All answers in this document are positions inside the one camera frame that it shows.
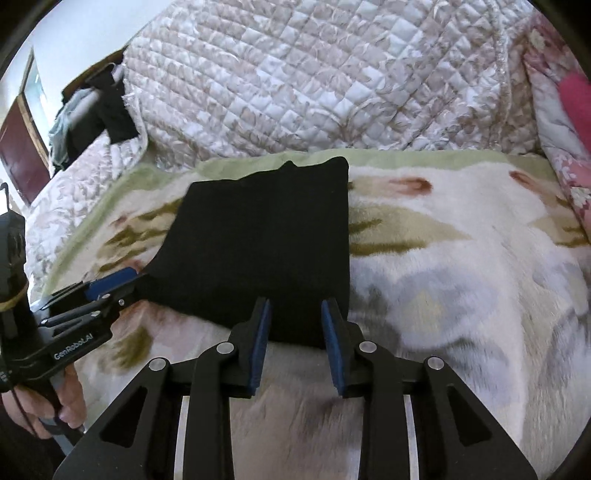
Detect black pants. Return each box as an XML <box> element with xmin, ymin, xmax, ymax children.
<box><xmin>139</xmin><ymin>156</ymin><xmax>350</xmax><ymax>352</ymax></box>

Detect light blue hanging cloth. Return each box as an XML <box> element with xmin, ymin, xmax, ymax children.
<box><xmin>48</xmin><ymin>90</ymin><xmax>94</xmax><ymax>169</ymax></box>

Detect person's left hand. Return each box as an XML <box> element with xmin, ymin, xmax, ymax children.
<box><xmin>0</xmin><ymin>367</ymin><xmax>86</xmax><ymax>439</ymax></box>

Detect wooden headboard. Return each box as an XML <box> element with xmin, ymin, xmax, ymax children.
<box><xmin>62</xmin><ymin>48</ymin><xmax>134</xmax><ymax>99</ymax></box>

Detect dark red wooden door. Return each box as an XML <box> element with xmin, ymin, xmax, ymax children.
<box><xmin>0</xmin><ymin>48</ymin><xmax>52</xmax><ymax>205</ymax></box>

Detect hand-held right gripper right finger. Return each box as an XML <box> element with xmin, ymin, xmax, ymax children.
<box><xmin>321</xmin><ymin>298</ymin><xmax>539</xmax><ymax>480</ymax></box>

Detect white floral quilted bedspread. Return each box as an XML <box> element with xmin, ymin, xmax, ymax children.
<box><xmin>25</xmin><ymin>0</ymin><xmax>555</xmax><ymax>259</ymax></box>

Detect plush floral blanket green border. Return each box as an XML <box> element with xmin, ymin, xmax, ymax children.
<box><xmin>41</xmin><ymin>148</ymin><xmax>591</xmax><ymax>480</ymax></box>

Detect plain pink cloth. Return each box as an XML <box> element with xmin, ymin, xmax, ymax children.
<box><xmin>558</xmin><ymin>71</ymin><xmax>591</xmax><ymax>153</ymax></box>

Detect black hanging garment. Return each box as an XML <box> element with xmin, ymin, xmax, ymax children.
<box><xmin>85</xmin><ymin>74</ymin><xmax>140</xmax><ymax>145</ymax></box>

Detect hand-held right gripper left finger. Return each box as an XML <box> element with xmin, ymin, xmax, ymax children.
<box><xmin>53</xmin><ymin>296</ymin><xmax>273</xmax><ymax>480</ymax></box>

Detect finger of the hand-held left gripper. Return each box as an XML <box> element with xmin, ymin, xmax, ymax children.
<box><xmin>39</xmin><ymin>299</ymin><xmax>132</xmax><ymax>333</ymax></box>
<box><xmin>34</xmin><ymin>269</ymin><xmax>148</xmax><ymax>319</ymax></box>

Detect pink floral comforter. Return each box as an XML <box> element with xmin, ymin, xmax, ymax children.
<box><xmin>522</xmin><ymin>9</ymin><xmax>591</xmax><ymax>232</ymax></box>

